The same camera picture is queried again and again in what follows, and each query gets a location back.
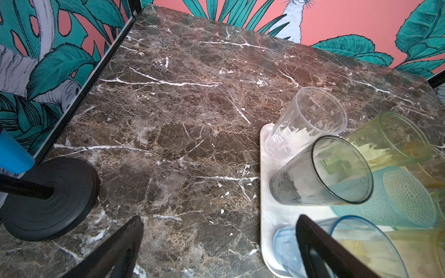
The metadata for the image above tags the clear tall plastic tumbler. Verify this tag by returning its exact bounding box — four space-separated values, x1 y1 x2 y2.
265 87 348 159

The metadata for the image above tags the smoky grey tall tumbler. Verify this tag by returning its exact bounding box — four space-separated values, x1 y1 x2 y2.
270 136 374 206

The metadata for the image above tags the short green tumbler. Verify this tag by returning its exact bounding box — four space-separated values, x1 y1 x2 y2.
430 189 445 229

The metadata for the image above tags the short amber tumbler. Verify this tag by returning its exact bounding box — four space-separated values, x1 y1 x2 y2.
406 147 445 189

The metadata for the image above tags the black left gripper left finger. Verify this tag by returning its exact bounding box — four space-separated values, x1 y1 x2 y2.
63 215 144 278

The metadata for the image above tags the pale blue tall tumbler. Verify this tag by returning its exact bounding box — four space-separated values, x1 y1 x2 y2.
272 215 409 278

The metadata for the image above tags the white plastic tray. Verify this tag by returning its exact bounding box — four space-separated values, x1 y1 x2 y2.
259 123 336 278

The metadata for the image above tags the tall amber tumbler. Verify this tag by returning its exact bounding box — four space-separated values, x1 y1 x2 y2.
385 229 445 278

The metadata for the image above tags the black round microphone stand base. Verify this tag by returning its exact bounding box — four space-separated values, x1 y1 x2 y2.
1 158 101 242

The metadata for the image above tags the tall green tumbler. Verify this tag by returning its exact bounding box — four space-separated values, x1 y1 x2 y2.
345 111 432 171

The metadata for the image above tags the blue toy microphone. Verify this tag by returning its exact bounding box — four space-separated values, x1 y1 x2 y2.
1 126 35 174

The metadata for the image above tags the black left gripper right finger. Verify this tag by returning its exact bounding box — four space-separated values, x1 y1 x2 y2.
295 214 382 278

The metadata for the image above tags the black corner frame post right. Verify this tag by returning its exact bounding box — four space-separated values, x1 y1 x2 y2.
427 70 445 89

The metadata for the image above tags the frosted teal textured tumbler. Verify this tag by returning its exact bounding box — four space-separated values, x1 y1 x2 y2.
331 167 437 228

